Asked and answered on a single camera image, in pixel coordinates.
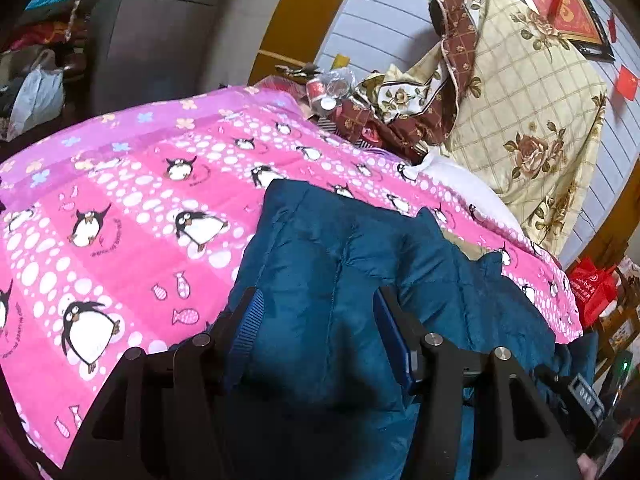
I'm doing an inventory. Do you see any dark teal padded jacket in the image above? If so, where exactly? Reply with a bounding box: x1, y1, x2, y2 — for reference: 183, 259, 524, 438
203, 180, 575, 479

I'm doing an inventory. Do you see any pile of colourful clothes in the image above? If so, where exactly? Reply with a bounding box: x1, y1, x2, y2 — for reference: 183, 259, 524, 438
1, 0, 98, 142

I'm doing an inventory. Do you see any wooden shelf rack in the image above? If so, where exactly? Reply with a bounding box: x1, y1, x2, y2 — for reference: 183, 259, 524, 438
598, 256, 639, 361

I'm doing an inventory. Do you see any red plastic bag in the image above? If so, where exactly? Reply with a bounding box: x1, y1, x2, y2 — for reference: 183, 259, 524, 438
568, 257, 617, 328

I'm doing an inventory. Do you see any pink penguin print bedsheet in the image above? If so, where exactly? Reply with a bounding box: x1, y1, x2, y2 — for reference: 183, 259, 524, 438
1, 87, 582, 464

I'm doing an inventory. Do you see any white pillow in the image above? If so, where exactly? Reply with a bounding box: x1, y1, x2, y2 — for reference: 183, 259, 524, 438
416, 154, 524, 235

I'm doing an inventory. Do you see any cream floral checked quilt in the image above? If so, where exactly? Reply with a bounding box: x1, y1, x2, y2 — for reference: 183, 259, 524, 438
340, 0, 607, 255

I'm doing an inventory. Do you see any white plastic bag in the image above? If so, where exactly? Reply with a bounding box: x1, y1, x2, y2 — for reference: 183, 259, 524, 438
6, 49, 64, 142

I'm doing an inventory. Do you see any red lidded jar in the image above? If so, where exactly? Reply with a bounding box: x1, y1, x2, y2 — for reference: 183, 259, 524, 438
306, 78, 336, 116

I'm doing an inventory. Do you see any grey wardrobe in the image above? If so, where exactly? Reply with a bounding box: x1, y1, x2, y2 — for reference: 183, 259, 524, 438
88, 0, 279, 115

